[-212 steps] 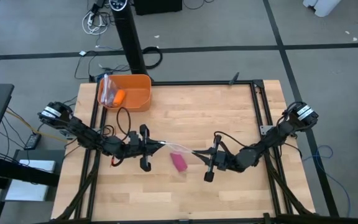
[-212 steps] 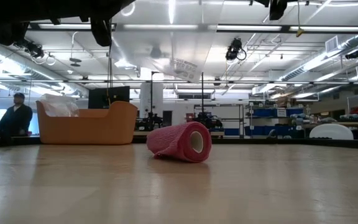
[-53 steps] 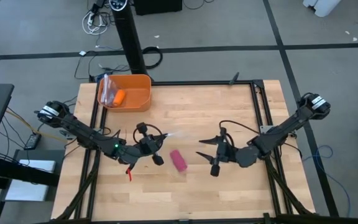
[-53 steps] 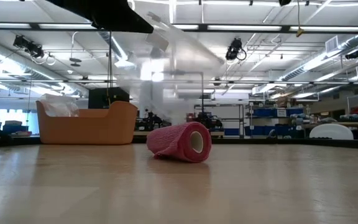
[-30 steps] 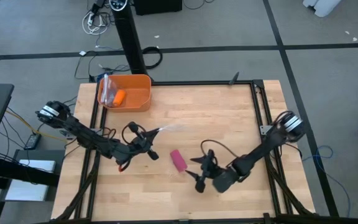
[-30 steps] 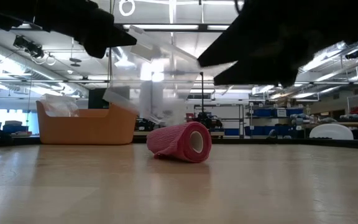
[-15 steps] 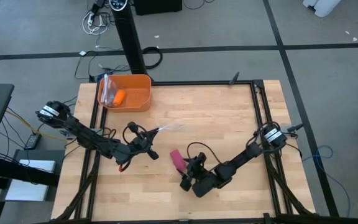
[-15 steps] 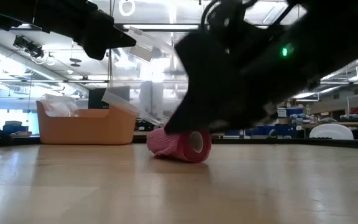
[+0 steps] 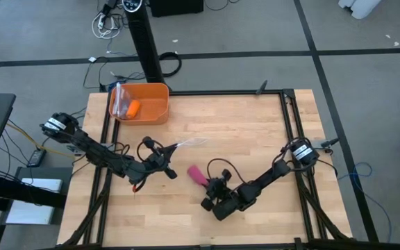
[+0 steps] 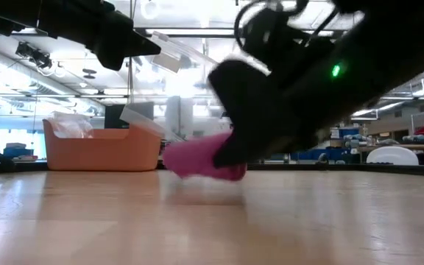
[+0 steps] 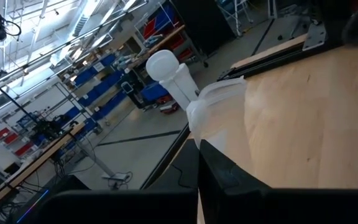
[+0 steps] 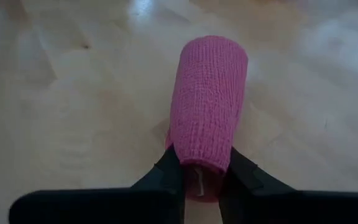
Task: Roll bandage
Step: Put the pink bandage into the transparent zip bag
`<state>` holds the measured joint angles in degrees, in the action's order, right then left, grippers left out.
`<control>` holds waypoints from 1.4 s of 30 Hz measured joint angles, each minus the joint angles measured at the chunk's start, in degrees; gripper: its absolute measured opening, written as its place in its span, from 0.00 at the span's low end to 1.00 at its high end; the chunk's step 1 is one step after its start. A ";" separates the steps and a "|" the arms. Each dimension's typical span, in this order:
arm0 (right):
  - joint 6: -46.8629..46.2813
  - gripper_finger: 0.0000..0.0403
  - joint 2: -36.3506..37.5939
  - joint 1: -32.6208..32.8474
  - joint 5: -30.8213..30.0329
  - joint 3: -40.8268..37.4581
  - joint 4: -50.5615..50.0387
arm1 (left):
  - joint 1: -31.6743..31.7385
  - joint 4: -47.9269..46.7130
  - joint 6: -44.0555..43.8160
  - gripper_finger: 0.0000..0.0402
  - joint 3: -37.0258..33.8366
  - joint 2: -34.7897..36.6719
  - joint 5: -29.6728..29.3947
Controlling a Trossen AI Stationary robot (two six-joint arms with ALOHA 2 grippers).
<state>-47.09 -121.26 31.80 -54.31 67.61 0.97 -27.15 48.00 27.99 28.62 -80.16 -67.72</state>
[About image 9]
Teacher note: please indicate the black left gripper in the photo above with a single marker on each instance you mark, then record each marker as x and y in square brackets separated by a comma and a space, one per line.
[156, 163]

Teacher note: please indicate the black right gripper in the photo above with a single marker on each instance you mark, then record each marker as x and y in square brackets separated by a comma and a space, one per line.
[219, 194]

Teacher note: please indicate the pink elastic bandage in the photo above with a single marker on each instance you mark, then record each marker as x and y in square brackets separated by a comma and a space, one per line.
[197, 174]

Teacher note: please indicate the clear plastic zip bag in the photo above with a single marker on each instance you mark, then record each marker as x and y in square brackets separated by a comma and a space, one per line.
[191, 142]

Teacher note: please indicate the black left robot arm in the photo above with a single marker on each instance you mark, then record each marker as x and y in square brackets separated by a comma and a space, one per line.
[92, 151]

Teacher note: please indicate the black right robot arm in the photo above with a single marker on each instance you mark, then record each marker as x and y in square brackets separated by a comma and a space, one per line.
[266, 178]

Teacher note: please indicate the clear zip bag with bandage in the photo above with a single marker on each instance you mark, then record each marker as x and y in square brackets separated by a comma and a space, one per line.
[120, 100]

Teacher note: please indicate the orange plastic bin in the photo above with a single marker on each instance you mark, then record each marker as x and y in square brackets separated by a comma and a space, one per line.
[151, 104]

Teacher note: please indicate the orange carrot toy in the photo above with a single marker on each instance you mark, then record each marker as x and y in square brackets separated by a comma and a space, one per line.
[133, 108]

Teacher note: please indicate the black tower fan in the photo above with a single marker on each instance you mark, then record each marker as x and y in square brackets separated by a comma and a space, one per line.
[146, 45]

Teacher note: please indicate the black power adapter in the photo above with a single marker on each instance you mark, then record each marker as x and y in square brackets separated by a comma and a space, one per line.
[37, 158]

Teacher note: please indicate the black box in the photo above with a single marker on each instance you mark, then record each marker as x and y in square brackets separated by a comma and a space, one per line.
[175, 7]

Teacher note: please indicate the white flat panel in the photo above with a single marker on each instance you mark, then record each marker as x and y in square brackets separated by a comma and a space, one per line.
[33, 205]

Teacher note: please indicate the black aluminium table frame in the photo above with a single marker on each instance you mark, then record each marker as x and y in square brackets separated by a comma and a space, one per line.
[287, 114]

